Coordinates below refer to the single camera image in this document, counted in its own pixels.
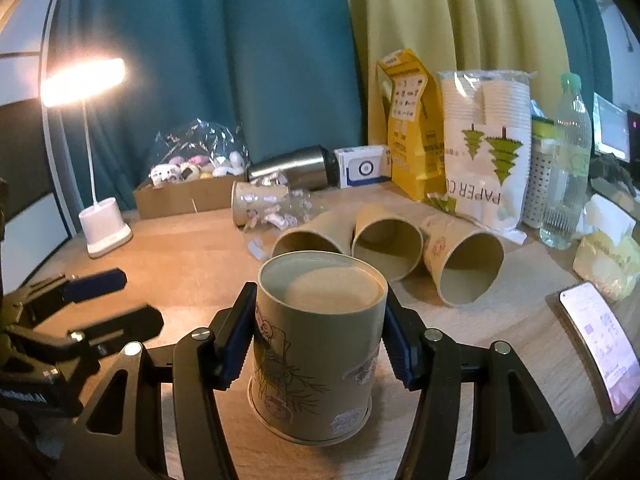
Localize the stainless steel thermos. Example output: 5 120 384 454
247 144 341 192

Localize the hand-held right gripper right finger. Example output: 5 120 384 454
382 287 581 480

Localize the pale yellow packet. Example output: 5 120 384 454
572 232 640 302

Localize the brown printed paper cup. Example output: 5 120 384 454
421 214 505 308
351 203 425 282
247 250 389 447
271 209 357 263

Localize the teal curtain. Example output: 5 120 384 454
42 0 381 226

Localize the yellow curtain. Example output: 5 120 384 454
337 0 573 148

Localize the yellow paper bag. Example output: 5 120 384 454
375 48 449 204

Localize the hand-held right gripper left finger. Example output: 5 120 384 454
55 282 259 480

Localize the dark object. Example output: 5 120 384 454
589 152 640 198

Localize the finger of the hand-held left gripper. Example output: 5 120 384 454
4 304 165 361
4 268 128 332

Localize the white perforated container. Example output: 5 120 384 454
522 114 557 229

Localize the brown cardboard box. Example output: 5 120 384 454
133 175 251 221

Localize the pack of white paper cups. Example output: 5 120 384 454
425 68 537 247

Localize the white crumpled paper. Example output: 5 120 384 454
581 194 632 242

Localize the computer monitor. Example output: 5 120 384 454
592 92 633 164

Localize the smartphone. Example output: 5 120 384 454
558 282 640 417

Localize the white desk lamp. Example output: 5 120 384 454
40 57 134 260

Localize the small white blue box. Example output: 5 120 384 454
333 144 392 190

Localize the clear plastic water bottle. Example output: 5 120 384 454
539 72 594 250

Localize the paper cup in clear sleeve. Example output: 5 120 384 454
230 179 322 233

